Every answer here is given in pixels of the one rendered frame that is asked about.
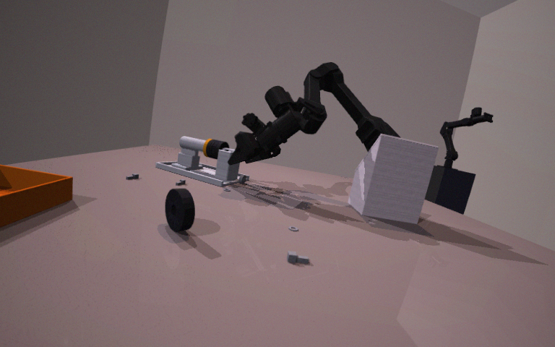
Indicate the orange open tray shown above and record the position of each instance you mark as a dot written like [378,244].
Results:
[25,192]

